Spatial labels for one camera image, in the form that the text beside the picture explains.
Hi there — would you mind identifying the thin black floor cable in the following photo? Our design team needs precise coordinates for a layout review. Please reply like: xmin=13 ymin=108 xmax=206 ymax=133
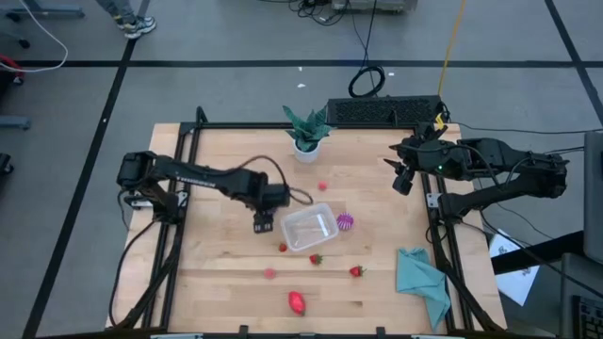
xmin=454 ymin=121 xmax=603 ymax=136
xmin=541 ymin=146 xmax=585 ymax=156

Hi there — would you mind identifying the tangle of black cables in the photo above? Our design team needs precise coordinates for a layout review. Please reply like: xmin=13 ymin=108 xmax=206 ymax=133
xmin=256 ymin=0 xmax=352 ymax=27

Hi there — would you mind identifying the person's leg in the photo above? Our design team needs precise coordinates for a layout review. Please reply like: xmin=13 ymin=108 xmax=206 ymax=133
xmin=96 ymin=0 xmax=138 ymax=20

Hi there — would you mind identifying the black aluminium table frame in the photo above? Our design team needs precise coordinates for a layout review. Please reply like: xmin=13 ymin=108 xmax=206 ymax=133
xmin=110 ymin=105 xmax=508 ymax=339

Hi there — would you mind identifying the white paper sheet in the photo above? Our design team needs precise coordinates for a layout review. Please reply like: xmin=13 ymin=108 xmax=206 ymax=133
xmin=488 ymin=229 xmax=541 ymax=307

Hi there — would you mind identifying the large red toy fruit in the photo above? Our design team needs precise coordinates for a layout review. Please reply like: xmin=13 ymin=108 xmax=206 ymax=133
xmin=287 ymin=290 xmax=307 ymax=317

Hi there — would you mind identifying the black desk edge bar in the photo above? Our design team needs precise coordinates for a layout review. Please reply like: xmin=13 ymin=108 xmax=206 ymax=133
xmin=492 ymin=230 xmax=585 ymax=275

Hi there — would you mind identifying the green plant in white pot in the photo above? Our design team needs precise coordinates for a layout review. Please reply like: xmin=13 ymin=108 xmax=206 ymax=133
xmin=281 ymin=104 xmax=336 ymax=165

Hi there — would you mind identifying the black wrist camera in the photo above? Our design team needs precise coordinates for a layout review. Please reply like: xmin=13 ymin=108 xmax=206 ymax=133
xmin=392 ymin=167 xmax=416 ymax=197
xmin=253 ymin=211 xmax=276 ymax=234

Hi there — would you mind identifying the clear plastic tupperware container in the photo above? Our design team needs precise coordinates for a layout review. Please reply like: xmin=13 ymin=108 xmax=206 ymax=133
xmin=280 ymin=202 xmax=340 ymax=253

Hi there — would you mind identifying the grey metal foot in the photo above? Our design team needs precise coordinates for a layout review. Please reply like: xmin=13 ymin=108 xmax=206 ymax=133
xmin=0 ymin=116 xmax=33 ymax=132

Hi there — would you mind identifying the teal cloth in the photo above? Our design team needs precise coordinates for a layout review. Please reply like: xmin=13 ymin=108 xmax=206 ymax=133
xmin=395 ymin=247 xmax=452 ymax=333

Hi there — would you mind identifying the person's shoe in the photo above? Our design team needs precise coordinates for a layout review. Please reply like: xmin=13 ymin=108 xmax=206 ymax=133
xmin=115 ymin=13 xmax=157 ymax=40

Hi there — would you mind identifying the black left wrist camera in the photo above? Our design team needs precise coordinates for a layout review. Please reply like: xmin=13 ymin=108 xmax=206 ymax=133
xmin=253 ymin=211 xmax=276 ymax=234

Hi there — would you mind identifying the coiled black cable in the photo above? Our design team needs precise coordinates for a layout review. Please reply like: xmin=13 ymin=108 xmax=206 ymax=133
xmin=347 ymin=0 xmax=387 ymax=99

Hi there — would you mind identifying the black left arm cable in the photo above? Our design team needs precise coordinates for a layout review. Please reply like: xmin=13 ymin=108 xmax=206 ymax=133
xmin=235 ymin=154 xmax=315 ymax=207

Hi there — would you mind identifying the grey equipment box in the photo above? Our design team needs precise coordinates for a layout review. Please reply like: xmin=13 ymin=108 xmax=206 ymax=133
xmin=331 ymin=0 xmax=419 ymax=14

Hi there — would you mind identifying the grey metal stand leg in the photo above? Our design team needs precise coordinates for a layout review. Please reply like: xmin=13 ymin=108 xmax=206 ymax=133
xmin=0 ymin=0 xmax=86 ymax=21

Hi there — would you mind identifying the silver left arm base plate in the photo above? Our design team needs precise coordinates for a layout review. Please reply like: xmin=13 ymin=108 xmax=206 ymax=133
xmin=124 ymin=190 xmax=189 ymax=211

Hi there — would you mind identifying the black keyboard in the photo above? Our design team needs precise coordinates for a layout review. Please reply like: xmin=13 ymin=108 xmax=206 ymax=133
xmin=326 ymin=94 xmax=447 ymax=127
xmin=572 ymin=295 xmax=603 ymax=339

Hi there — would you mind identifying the yellow cable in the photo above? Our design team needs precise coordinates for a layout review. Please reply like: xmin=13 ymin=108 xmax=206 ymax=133
xmin=436 ymin=0 xmax=468 ymax=98

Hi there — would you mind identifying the white cable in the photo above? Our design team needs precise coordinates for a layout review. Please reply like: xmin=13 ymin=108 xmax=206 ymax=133
xmin=0 ymin=0 xmax=70 ymax=74

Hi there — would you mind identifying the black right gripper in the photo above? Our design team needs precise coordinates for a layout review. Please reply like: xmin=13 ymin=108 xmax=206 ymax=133
xmin=383 ymin=135 xmax=456 ymax=181

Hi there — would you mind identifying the red cart part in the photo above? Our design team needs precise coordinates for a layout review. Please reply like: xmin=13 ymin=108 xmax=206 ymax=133
xmin=0 ymin=53 xmax=25 ymax=87

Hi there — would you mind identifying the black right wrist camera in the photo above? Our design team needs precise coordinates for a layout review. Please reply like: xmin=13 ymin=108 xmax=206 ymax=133
xmin=392 ymin=167 xmax=416 ymax=197

